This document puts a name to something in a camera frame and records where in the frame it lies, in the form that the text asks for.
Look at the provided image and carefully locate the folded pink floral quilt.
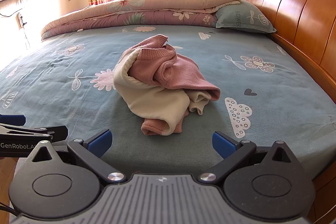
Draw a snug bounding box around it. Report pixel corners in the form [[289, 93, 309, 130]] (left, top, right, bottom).
[[41, 0, 242, 40]]

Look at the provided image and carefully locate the wooden headboard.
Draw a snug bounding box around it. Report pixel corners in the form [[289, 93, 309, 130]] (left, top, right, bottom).
[[246, 0, 335, 223]]

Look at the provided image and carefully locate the white power strip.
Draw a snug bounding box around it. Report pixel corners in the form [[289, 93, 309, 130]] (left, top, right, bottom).
[[17, 12, 27, 28]]

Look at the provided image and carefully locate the teal flowers pillow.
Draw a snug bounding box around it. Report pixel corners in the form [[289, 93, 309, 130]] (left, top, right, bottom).
[[215, 0, 276, 34]]

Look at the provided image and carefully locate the pink and cream sweater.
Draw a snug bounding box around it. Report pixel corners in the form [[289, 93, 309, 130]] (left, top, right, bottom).
[[113, 34, 221, 136]]

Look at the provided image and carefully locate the teal floral bed sheet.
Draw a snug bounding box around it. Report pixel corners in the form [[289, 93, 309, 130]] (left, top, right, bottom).
[[1, 26, 335, 177]]

